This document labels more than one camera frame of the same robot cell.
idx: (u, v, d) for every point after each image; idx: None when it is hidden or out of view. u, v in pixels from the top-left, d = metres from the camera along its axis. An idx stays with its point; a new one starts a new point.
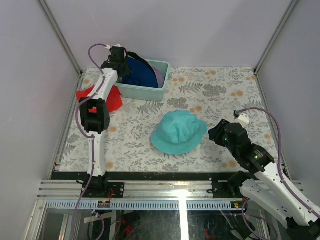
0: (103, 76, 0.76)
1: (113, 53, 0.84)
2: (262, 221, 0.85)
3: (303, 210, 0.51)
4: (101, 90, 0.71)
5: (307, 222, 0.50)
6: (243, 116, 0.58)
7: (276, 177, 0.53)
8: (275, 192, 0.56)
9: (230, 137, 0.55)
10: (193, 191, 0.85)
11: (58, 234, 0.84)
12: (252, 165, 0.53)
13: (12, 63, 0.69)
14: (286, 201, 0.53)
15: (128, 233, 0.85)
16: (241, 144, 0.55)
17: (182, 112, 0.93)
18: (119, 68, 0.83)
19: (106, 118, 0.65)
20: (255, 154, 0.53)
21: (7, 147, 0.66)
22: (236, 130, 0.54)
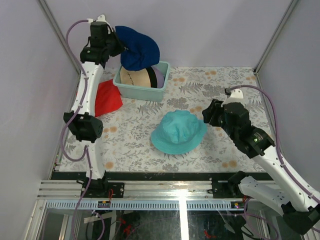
0: (84, 78, 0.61)
1: (93, 34, 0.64)
2: (262, 221, 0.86)
3: (303, 195, 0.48)
4: (86, 99, 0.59)
5: (307, 208, 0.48)
6: (236, 92, 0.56)
7: (276, 162, 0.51)
8: (274, 177, 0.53)
9: (230, 117, 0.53)
10: (193, 191, 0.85)
11: (58, 234, 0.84)
12: (251, 148, 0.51)
13: (11, 62, 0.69)
14: (285, 186, 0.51)
15: (128, 233, 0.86)
16: (241, 126, 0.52)
17: (182, 112, 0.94)
18: (105, 55, 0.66)
19: (98, 128, 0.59)
20: (254, 137, 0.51)
21: (7, 147, 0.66)
22: (239, 110, 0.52)
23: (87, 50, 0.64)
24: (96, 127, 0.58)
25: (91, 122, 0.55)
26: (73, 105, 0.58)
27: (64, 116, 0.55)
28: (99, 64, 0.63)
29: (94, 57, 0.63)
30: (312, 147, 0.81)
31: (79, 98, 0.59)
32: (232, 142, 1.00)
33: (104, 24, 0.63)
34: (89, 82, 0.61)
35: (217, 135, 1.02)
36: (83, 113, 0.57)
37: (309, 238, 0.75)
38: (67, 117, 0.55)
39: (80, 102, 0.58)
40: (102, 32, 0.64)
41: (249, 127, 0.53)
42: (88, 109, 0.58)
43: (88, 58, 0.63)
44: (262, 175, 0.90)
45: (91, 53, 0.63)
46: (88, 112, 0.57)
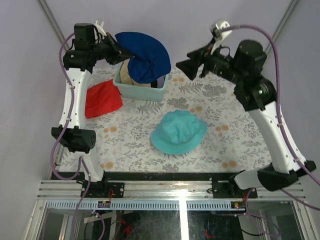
0: (70, 87, 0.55)
1: (77, 36, 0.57)
2: (262, 221, 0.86)
3: (289, 158, 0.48)
4: (75, 111, 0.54)
5: (288, 170, 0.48)
6: (226, 32, 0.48)
7: (273, 119, 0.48)
8: (265, 136, 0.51)
9: (242, 59, 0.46)
10: (193, 191, 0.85)
11: (58, 233, 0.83)
12: (252, 99, 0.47)
13: (12, 63, 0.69)
14: (274, 146, 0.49)
15: (128, 233, 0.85)
16: (250, 73, 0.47)
17: (182, 112, 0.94)
18: (91, 59, 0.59)
19: (89, 140, 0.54)
20: (260, 89, 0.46)
21: (6, 147, 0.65)
22: (255, 53, 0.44)
23: (71, 53, 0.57)
24: (88, 139, 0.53)
25: (82, 135, 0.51)
26: (61, 118, 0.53)
27: (52, 131, 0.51)
28: (85, 70, 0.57)
29: (78, 62, 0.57)
30: (311, 147, 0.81)
31: (67, 110, 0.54)
32: (232, 142, 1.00)
33: (90, 25, 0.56)
34: (76, 92, 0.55)
35: (217, 135, 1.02)
36: (73, 127, 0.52)
37: (309, 238, 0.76)
38: (55, 133, 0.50)
39: (67, 116, 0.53)
40: (87, 34, 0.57)
41: (257, 76, 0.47)
42: (78, 122, 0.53)
43: (72, 65, 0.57)
44: None
45: (75, 57, 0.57)
46: (77, 126, 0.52)
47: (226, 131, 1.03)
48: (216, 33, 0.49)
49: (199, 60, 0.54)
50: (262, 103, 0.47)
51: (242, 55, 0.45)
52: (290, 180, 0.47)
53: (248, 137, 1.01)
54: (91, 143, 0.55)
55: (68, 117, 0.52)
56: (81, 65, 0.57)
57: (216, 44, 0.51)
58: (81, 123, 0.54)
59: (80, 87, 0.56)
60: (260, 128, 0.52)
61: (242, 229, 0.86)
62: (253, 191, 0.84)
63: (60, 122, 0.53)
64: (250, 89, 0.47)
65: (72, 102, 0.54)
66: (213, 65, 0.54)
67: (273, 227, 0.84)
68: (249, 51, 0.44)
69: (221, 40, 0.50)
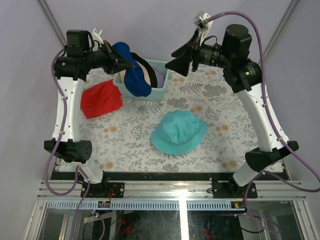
0: (63, 98, 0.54)
1: (70, 43, 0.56)
2: (262, 220, 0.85)
3: (272, 137, 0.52)
4: (68, 123, 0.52)
5: (271, 148, 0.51)
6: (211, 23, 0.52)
7: (259, 100, 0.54)
8: (253, 117, 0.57)
9: (230, 41, 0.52)
10: (193, 191, 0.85)
11: (58, 233, 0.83)
12: (239, 79, 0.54)
13: (12, 63, 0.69)
14: (259, 125, 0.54)
15: (128, 233, 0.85)
16: (237, 55, 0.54)
17: (182, 112, 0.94)
18: (84, 66, 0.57)
19: (85, 152, 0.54)
20: (247, 70, 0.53)
21: (6, 147, 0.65)
22: (242, 35, 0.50)
23: (62, 61, 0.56)
24: (83, 152, 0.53)
25: (77, 148, 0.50)
26: (53, 131, 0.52)
27: (45, 144, 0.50)
28: (78, 78, 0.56)
29: (71, 70, 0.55)
30: (311, 147, 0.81)
31: (59, 123, 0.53)
32: (232, 142, 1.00)
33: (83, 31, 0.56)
34: (69, 103, 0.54)
35: (217, 135, 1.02)
36: (66, 140, 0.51)
37: (309, 238, 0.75)
38: (48, 147, 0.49)
39: (60, 128, 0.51)
40: (81, 41, 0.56)
41: (244, 59, 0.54)
42: (71, 134, 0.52)
43: (65, 73, 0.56)
44: (264, 175, 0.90)
45: (67, 64, 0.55)
46: (71, 139, 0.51)
47: (226, 131, 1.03)
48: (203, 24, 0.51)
49: (191, 53, 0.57)
50: (249, 84, 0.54)
51: (229, 38, 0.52)
52: (273, 158, 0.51)
53: (248, 137, 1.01)
54: (86, 155, 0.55)
55: (61, 130, 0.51)
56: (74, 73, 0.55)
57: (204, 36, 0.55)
58: (75, 135, 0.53)
59: (73, 97, 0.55)
60: (249, 110, 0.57)
61: (241, 228, 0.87)
62: (253, 191, 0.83)
63: (52, 135, 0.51)
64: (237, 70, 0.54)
65: (65, 114, 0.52)
66: (204, 56, 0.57)
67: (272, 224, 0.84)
68: (235, 33, 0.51)
69: (207, 31, 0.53)
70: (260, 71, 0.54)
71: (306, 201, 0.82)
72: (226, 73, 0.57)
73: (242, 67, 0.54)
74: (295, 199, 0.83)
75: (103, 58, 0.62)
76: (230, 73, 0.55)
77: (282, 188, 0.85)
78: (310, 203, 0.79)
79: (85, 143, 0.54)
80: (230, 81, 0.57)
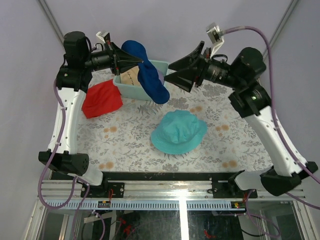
0: (62, 109, 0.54)
1: (69, 53, 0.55)
2: (262, 220, 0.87)
3: (289, 160, 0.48)
4: (65, 135, 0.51)
5: (290, 173, 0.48)
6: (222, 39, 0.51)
7: (270, 124, 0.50)
8: (265, 141, 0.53)
9: (241, 68, 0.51)
10: (194, 191, 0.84)
11: (58, 234, 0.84)
12: (246, 104, 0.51)
13: (11, 62, 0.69)
14: (273, 149, 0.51)
15: (128, 233, 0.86)
16: (247, 82, 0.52)
17: (182, 112, 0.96)
18: (86, 77, 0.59)
19: (80, 166, 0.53)
20: (254, 95, 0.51)
21: (6, 147, 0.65)
22: (256, 64, 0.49)
23: (65, 72, 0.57)
24: (78, 164, 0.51)
25: (72, 162, 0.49)
26: (50, 142, 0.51)
27: (40, 156, 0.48)
28: (79, 89, 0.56)
29: (72, 82, 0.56)
30: (310, 147, 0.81)
31: (57, 133, 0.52)
32: (232, 142, 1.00)
33: (80, 38, 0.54)
34: (68, 114, 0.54)
35: (217, 135, 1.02)
36: (62, 152, 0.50)
37: (309, 238, 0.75)
38: (43, 158, 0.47)
39: (57, 139, 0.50)
40: (79, 49, 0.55)
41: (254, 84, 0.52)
42: (68, 146, 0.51)
43: (66, 85, 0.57)
44: None
45: (69, 76, 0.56)
46: (67, 151, 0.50)
47: (226, 131, 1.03)
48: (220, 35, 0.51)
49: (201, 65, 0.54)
50: (257, 109, 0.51)
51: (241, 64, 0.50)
52: (293, 183, 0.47)
53: (248, 137, 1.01)
54: (82, 168, 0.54)
55: (58, 141, 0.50)
56: (75, 85, 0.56)
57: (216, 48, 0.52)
58: (72, 147, 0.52)
59: (73, 108, 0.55)
60: (260, 134, 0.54)
61: (242, 230, 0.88)
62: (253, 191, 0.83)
63: (48, 146, 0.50)
64: (244, 94, 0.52)
65: (63, 125, 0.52)
66: (211, 72, 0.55)
67: (272, 226, 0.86)
68: (245, 56, 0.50)
69: (221, 43, 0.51)
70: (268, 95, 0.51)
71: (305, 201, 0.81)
72: (231, 95, 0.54)
73: (248, 91, 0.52)
74: (295, 199, 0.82)
75: (105, 60, 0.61)
76: (237, 98, 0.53)
77: None
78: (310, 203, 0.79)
79: (80, 156, 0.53)
80: (237, 108, 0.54)
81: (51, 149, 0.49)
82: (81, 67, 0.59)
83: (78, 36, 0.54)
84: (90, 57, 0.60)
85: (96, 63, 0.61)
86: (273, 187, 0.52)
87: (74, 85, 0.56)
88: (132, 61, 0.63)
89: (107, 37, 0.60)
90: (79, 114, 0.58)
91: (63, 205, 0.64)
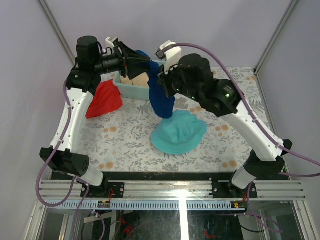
0: (68, 107, 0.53)
1: (80, 57, 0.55)
2: (262, 219, 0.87)
3: (271, 147, 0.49)
4: (68, 133, 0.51)
5: (274, 157, 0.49)
6: (169, 53, 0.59)
7: (248, 117, 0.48)
8: (244, 132, 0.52)
9: (188, 73, 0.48)
10: (193, 191, 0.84)
11: (58, 234, 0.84)
12: (223, 105, 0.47)
13: (11, 63, 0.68)
14: (254, 140, 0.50)
15: (128, 233, 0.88)
16: (204, 82, 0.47)
17: (182, 113, 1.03)
18: (95, 81, 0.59)
19: (80, 166, 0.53)
20: (226, 92, 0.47)
21: (6, 148, 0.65)
22: (198, 63, 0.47)
23: (76, 73, 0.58)
24: (78, 164, 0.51)
25: (72, 160, 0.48)
26: (53, 139, 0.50)
27: (41, 152, 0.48)
28: (87, 91, 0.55)
29: (81, 83, 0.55)
30: (309, 146, 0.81)
31: (60, 131, 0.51)
32: (232, 142, 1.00)
33: (93, 42, 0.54)
34: (74, 113, 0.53)
35: (217, 135, 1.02)
36: (64, 150, 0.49)
37: (309, 238, 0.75)
38: (44, 155, 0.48)
39: (60, 137, 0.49)
40: (91, 53, 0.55)
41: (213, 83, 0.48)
42: (70, 145, 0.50)
43: (75, 86, 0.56)
44: None
45: (80, 77, 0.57)
46: (69, 150, 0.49)
47: (226, 131, 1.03)
48: (160, 54, 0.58)
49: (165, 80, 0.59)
50: (232, 105, 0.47)
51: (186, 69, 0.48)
52: (278, 165, 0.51)
53: None
54: (81, 169, 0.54)
55: (60, 138, 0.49)
56: (83, 86, 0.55)
57: (168, 66, 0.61)
58: (73, 146, 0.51)
59: (79, 108, 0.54)
60: (236, 126, 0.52)
61: (241, 226, 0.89)
62: (253, 190, 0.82)
63: (51, 142, 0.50)
64: (216, 95, 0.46)
65: (67, 123, 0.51)
66: (172, 84, 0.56)
67: (272, 223, 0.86)
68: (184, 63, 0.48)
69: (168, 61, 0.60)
70: (237, 89, 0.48)
71: (306, 201, 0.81)
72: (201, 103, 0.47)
73: (217, 90, 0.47)
74: (295, 199, 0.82)
75: (114, 62, 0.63)
76: (207, 102, 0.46)
77: (280, 188, 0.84)
78: (310, 202, 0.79)
79: (80, 156, 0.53)
80: (213, 112, 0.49)
81: (53, 147, 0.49)
82: (91, 70, 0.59)
83: (90, 39, 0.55)
84: (101, 61, 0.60)
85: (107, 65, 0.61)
86: (258, 174, 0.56)
87: (83, 86, 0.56)
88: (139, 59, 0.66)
89: (115, 41, 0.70)
90: (84, 115, 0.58)
91: (58, 205, 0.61)
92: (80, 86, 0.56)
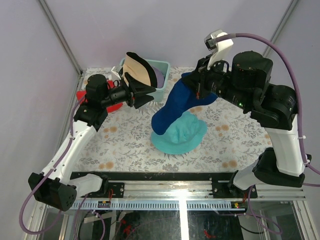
0: (70, 137, 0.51)
1: (89, 95, 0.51)
2: (262, 219, 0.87)
3: (301, 164, 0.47)
4: (63, 162, 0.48)
5: (299, 174, 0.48)
6: (220, 44, 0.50)
7: (296, 134, 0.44)
8: (278, 145, 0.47)
9: (245, 76, 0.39)
10: (193, 191, 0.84)
11: (58, 233, 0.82)
12: (282, 118, 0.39)
13: (12, 63, 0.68)
14: (289, 157, 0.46)
15: (128, 233, 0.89)
16: (263, 89, 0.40)
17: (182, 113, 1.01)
18: (101, 116, 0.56)
19: (65, 201, 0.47)
20: (289, 105, 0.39)
21: (6, 148, 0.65)
22: (260, 65, 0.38)
23: (85, 107, 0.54)
24: (64, 197, 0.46)
25: (58, 192, 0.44)
26: (47, 165, 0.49)
27: (30, 177, 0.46)
28: (92, 125, 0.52)
29: (88, 118, 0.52)
30: (308, 145, 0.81)
31: (56, 158, 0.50)
32: (232, 142, 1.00)
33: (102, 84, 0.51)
34: (73, 144, 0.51)
35: (217, 135, 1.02)
36: (53, 179, 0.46)
37: (309, 238, 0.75)
38: (31, 181, 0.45)
39: (54, 164, 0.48)
40: (100, 92, 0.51)
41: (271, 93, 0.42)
42: (62, 174, 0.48)
43: (83, 119, 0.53)
44: None
45: (88, 113, 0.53)
46: (59, 179, 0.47)
47: (226, 131, 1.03)
48: (211, 43, 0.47)
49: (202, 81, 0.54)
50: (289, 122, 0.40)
51: (244, 72, 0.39)
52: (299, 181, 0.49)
53: (248, 137, 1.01)
54: (66, 203, 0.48)
55: (53, 167, 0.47)
56: (90, 120, 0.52)
57: (214, 59, 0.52)
58: (65, 176, 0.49)
59: (78, 141, 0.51)
60: (274, 138, 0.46)
61: (241, 226, 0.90)
62: (253, 191, 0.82)
63: (44, 169, 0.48)
64: (276, 105, 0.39)
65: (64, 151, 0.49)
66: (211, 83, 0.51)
67: (272, 224, 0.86)
68: (242, 63, 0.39)
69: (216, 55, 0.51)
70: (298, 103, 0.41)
71: (306, 201, 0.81)
72: (255, 114, 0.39)
73: (277, 99, 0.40)
74: (295, 199, 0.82)
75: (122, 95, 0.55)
76: (265, 113, 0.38)
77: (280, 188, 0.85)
78: (310, 202, 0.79)
79: (69, 188, 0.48)
80: (265, 124, 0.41)
81: (43, 175, 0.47)
82: (99, 107, 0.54)
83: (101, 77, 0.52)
84: (109, 96, 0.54)
85: (115, 100, 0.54)
86: (266, 180, 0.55)
87: (90, 120, 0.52)
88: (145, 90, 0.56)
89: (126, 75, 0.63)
90: (85, 146, 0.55)
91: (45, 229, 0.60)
92: (88, 121, 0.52)
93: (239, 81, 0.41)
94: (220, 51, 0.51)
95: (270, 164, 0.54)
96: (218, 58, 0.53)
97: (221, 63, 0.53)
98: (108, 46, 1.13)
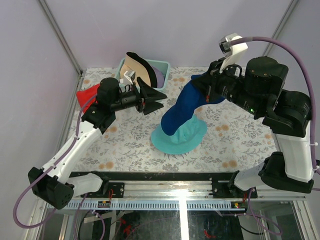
0: (74, 137, 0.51)
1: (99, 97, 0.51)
2: (262, 219, 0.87)
3: (311, 170, 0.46)
4: (63, 161, 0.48)
5: (308, 180, 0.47)
6: (234, 47, 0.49)
7: (307, 141, 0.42)
8: (288, 150, 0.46)
9: (259, 81, 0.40)
10: (193, 191, 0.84)
11: (58, 234, 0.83)
12: (297, 125, 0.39)
13: (11, 63, 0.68)
14: (299, 161, 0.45)
15: (128, 233, 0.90)
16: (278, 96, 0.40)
17: None
18: (109, 121, 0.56)
19: (60, 199, 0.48)
20: (304, 112, 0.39)
21: (5, 148, 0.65)
22: (275, 71, 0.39)
23: (93, 109, 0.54)
24: (60, 195, 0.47)
25: (55, 189, 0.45)
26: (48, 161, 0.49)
27: (31, 171, 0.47)
28: (97, 127, 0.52)
29: (95, 120, 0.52)
30: None
31: (57, 156, 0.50)
32: (232, 142, 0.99)
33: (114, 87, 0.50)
34: (77, 144, 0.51)
35: (217, 135, 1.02)
36: (52, 176, 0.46)
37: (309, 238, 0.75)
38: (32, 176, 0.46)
39: (54, 162, 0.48)
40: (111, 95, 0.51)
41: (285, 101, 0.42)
42: (61, 173, 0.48)
43: (90, 120, 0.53)
44: None
45: (96, 115, 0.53)
46: (57, 177, 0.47)
47: (226, 131, 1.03)
48: (226, 46, 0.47)
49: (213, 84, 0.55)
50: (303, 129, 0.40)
51: (259, 78, 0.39)
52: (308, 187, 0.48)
53: (248, 137, 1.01)
54: (60, 202, 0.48)
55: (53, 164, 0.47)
56: (97, 122, 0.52)
57: (227, 63, 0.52)
58: (63, 176, 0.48)
59: (81, 141, 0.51)
60: (284, 142, 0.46)
61: (241, 227, 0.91)
62: (253, 191, 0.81)
63: (44, 165, 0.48)
64: (290, 112, 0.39)
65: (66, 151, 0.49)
66: (222, 87, 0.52)
67: (272, 224, 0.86)
68: (257, 69, 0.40)
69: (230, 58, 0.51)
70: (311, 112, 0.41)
71: (306, 201, 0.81)
72: (268, 120, 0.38)
73: (291, 106, 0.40)
74: (295, 199, 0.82)
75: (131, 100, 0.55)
76: (279, 119, 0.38)
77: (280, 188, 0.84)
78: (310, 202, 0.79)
79: (67, 187, 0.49)
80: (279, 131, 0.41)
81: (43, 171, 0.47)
82: (107, 110, 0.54)
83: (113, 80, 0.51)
84: (120, 99, 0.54)
85: (124, 105, 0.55)
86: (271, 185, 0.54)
87: (97, 122, 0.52)
88: (156, 97, 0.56)
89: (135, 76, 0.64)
90: (88, 147, 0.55)
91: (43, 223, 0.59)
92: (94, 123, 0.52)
93: (254, 86, 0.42)
94: (235, 54, 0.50)
95: (277, 169, 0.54)
96: (230, 62, 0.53)
97: (234, 67, 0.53)
98: (108, 46, 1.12)
